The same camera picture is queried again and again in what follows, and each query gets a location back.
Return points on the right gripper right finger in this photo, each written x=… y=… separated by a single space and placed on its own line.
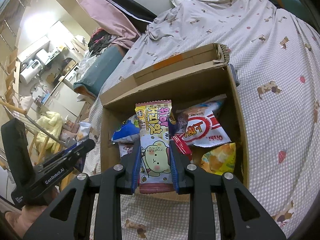
x=241 y=216

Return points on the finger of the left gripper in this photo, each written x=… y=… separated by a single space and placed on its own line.
x=66 y=158
x=85 y=147

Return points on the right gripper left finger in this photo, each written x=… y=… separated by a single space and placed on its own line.
x=69 y=215

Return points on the yellow snack bag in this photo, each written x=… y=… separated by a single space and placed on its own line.
x=220 y=160

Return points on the blue Lonely God chips bag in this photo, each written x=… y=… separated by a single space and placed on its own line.
x=128 y=131

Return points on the large red snack bag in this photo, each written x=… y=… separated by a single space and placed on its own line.
x=182 y=146

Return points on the bear cartoon Korean snack packet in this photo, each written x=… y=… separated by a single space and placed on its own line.
x=155 y=172

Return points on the white red Oishi shrimp bag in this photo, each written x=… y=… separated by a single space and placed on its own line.
x=198 y=125

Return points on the blue yellow snack packet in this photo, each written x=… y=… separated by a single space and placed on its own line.
x=174 y=126

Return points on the white Power Life snack bag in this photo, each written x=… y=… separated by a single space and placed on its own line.
x=125 y=149

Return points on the person's left hand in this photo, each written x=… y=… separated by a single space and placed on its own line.
x=21 y=222

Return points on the yellow blanket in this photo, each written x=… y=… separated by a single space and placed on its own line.
x=51 y=122

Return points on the brown cardboard box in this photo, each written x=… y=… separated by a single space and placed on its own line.
x=186 y=79

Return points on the wooden rack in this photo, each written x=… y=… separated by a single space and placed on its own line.
x=17 y=106

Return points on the white water heater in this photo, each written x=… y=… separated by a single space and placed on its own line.
x=30 y=71

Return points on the pile of clothes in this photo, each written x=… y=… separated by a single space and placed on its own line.
x=99 y=40

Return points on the pink hanging curtain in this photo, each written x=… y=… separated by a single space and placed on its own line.
x=112 y=20

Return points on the checked bed quilt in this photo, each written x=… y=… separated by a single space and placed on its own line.
x=276 y=56

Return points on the teal bed side cushion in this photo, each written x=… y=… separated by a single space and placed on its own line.
x=293 y=6

